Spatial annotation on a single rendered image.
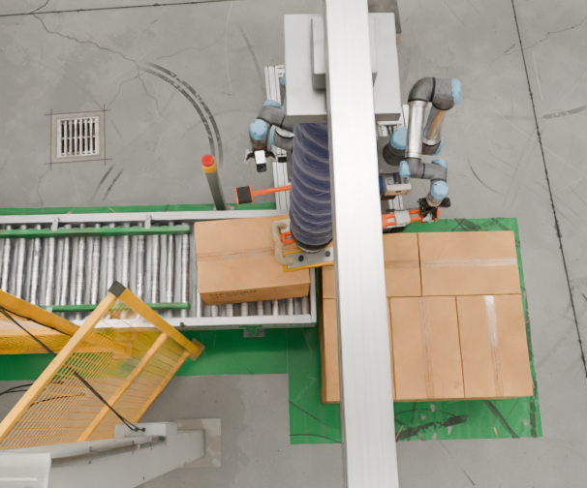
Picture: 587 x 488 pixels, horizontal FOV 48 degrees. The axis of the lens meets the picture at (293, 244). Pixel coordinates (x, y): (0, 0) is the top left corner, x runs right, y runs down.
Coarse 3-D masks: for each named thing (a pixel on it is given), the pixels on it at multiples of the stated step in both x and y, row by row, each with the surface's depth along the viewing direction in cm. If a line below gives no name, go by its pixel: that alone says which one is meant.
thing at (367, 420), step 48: (336, 0) 157; (336, 48) 154; (336, 96) 151; (336, 144) 147; (336, 192) 145; (336, 240) 142; (336, 288) 145; (384, 288) 139; (384, 336) 136; (384, 384) 134; (384, 432) 132; (384, 480) 129
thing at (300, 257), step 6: (330, 246) 339; (294, 252) 337; (300, 252) 337; (324, 252) 337; (330, 252) 337; (294, 258) 336; (300, 258) 334; (306, 258) 336; (324, 258) 336; (330, 258) 336; (294, 264) 335; (300, 264) 335; (306, 264) 335; (312, 264) 336; (318, 264) 336; (324, 264) 336; (288, 270) 335; (294, 270) 336
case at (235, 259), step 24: (264, 216) 363; (288, 216) 363; (216, 240) 359; (240, 240) 359; (264, 240) 359; (216, 264) 355; (240, 264) 355; (264, 264) 356; (216, 288) 352; (240, 288) 352; (264, 288) 354; (288, 288) 361
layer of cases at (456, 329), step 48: (384, 240) 402; (432, 240) 403; (480, 240) 403; (432, 288) 395; (480, 288) 395; (336, 336) 387; (432, 336) 387; (480, 336) 388; (336, 384) 379; (432, 384) 380; (480, 384) 381; (528, 384) 381
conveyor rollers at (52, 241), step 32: (128, 224) 402; (160, 224) 404; (32, 256) 397; (64, 256) 396; (96, 256) 397; (128, 256) 398; (0, 288) 391; (32, 288) 391; (64, 288) 391; (96, 288) 392; (128, 288) 393
